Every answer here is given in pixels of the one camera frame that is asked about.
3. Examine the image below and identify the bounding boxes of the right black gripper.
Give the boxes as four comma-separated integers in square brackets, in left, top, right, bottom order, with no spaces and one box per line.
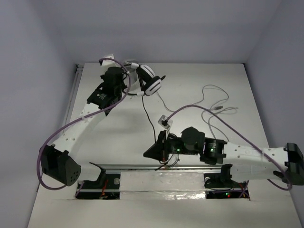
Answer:
[143,130,199,163]

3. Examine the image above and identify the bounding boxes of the black braided headphone cable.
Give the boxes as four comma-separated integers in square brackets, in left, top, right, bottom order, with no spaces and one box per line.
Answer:
[142,95,182,171]

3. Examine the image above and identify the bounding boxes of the black and white headphones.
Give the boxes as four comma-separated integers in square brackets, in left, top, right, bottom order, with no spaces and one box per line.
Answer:
[125,61,166,96]

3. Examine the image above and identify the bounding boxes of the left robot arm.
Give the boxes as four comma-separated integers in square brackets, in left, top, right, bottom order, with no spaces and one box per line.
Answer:
[37,66,127,187]

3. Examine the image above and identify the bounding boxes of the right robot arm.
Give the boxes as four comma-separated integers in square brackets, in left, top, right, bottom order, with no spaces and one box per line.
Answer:
[143,127,304,187]

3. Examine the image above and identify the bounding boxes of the white foam block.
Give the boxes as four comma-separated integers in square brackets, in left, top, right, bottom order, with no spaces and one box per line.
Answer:
[119,171,206,200]

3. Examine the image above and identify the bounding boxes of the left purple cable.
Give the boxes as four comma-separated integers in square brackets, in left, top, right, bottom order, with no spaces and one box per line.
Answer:
[38,57,133,190]

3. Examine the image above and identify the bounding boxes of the purple cable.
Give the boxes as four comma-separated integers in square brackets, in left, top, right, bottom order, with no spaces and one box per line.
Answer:
[166,104,293,191]
[38,57,133,190]

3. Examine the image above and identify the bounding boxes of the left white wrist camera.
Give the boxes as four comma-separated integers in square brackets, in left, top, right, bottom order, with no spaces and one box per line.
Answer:
[98,54,117,71]

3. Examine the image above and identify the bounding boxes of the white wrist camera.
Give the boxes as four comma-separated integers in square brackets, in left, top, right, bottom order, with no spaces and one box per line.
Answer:
[158,115,173,130]
[98,54,117,71]

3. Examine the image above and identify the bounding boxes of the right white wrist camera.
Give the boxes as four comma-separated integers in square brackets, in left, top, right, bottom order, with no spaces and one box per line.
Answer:
[158,115,173,130]

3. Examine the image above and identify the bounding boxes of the aluminium rail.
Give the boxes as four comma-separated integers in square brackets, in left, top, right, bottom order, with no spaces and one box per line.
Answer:
[95,163,255,171]

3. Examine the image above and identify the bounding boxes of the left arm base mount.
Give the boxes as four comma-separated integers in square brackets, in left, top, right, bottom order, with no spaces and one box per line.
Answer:
[75,162,121,200]

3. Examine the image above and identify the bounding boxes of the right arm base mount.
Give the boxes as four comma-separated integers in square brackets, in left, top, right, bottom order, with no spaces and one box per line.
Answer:
[204,164,250,200]

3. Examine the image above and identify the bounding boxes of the grey headphone cable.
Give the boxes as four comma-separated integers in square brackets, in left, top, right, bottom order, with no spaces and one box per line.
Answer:
[155,85,239,143]

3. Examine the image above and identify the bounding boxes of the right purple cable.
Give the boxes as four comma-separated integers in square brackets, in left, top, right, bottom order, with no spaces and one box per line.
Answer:
[166,104,293,191]

